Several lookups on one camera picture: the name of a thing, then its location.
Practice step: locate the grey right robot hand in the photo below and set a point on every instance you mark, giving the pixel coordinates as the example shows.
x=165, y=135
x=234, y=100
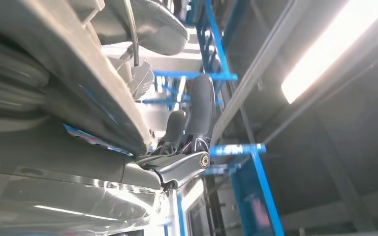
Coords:
x=62, y=182

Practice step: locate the blue metal shelf rack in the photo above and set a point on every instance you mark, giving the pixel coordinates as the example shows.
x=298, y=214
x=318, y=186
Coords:
x=257, y=195

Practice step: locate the bright ceiling light strip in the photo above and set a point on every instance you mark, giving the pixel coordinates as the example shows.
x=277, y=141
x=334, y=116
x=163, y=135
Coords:
x=332, y=45

